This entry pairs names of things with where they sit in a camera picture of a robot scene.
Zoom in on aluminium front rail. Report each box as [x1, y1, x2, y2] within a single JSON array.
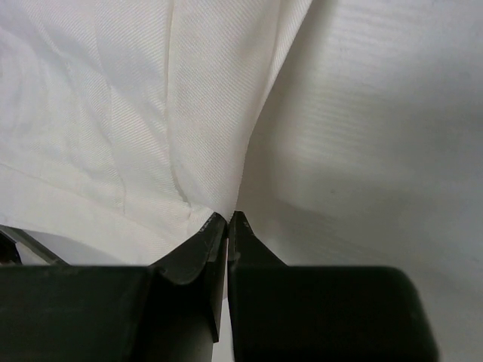
[[1, 225, 68, 266]]

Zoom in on white skirt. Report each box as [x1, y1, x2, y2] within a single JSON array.
[[1, 1, 310, 265]]

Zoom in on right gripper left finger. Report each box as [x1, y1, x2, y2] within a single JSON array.
[[1, 214, 226, 361]]

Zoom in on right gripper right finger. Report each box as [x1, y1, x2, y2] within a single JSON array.
[[227, 212, 439, 361]]

